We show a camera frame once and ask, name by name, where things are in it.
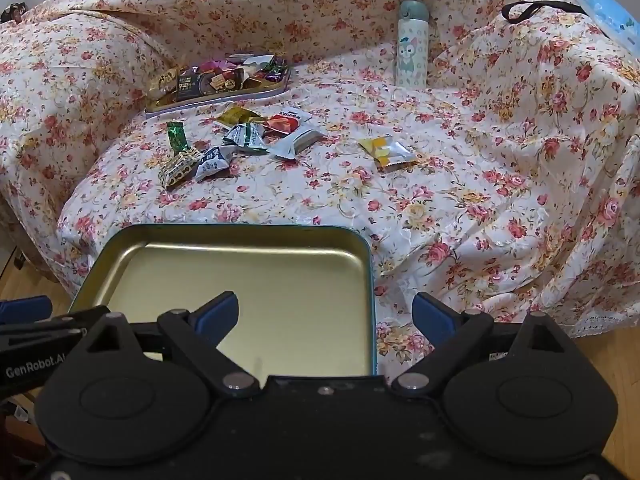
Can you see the blue white milk packet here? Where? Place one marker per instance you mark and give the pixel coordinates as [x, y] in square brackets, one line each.
[214, 161]

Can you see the green white triangle packet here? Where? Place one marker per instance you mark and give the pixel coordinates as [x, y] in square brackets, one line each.
[248, 137]

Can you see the gold empty tin tray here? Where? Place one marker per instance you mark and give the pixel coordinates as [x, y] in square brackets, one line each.
[306, 305]

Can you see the red hawthorn strip packet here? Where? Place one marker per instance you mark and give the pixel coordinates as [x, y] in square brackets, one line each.
[287, 120]

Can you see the floral sofa cover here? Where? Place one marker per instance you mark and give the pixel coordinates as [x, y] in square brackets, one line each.
[524, 194]

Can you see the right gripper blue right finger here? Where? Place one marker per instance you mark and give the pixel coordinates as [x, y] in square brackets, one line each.
[454, 337]

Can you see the cartoon cat water bottle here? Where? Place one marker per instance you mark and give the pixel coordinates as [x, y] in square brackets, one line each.
[413, 33]

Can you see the gold tray full of snacks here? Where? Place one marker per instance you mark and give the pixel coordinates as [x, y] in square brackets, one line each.
[263, 75]

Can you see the blue wet wipes pack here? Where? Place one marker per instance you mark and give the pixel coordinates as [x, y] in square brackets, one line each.
[616, 22]

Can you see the brown patterned snack packet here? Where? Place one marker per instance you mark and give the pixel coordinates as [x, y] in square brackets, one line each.
[179, 168]

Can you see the black cracker packet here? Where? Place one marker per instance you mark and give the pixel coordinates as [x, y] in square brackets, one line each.
[192, 86]

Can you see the gold green snack packet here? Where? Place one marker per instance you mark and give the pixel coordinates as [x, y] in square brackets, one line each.
[237, 115]

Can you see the yellow silver snack packet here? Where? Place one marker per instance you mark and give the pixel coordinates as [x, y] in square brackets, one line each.
[387, 152]

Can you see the green candy wrapper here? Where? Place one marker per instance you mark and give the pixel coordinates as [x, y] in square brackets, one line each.
[177, 137]

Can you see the white long snack packet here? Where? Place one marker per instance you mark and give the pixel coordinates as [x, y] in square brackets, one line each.
[289, 146]

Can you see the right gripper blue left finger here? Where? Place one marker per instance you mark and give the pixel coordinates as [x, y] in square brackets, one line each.
[193, 339]

